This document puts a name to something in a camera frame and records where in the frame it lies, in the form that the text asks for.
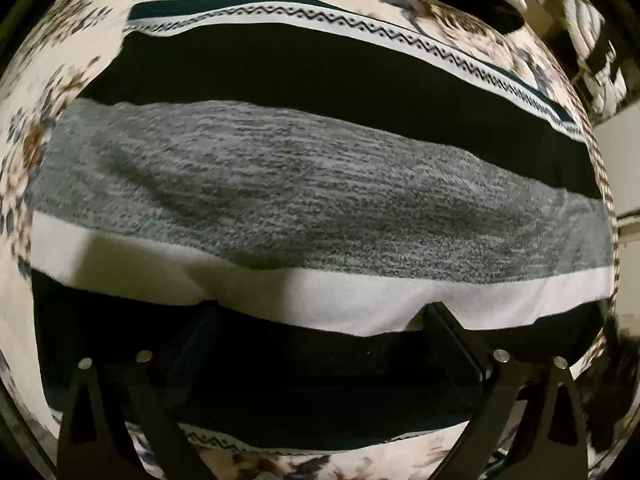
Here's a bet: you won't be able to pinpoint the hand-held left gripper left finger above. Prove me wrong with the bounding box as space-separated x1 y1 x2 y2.
56 304 222 480

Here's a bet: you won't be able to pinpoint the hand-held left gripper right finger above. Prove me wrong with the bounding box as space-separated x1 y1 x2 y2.
422 301 589 480

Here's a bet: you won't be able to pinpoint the folded dark patterned garment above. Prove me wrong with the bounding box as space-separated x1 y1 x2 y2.
439 0 527 37

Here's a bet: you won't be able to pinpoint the striped knit sweater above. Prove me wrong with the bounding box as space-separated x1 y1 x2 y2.
26 0 617 454

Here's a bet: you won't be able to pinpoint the floral bedspread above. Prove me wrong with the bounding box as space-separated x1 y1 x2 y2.
0 0 628 480

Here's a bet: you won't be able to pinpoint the black white-striped trousers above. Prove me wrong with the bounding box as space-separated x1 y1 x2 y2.
584 24 627 107

